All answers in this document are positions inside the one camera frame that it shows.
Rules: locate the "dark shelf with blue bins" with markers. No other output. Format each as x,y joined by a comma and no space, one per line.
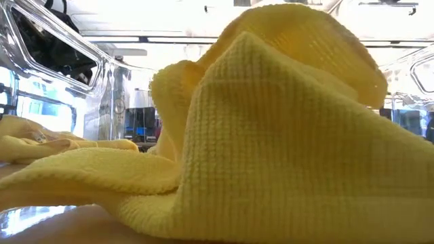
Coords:
140,125

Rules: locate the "yellow microfiber towel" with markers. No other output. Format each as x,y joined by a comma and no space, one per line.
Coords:
20,142
271,152

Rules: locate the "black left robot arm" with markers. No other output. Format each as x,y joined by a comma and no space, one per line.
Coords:
51,51

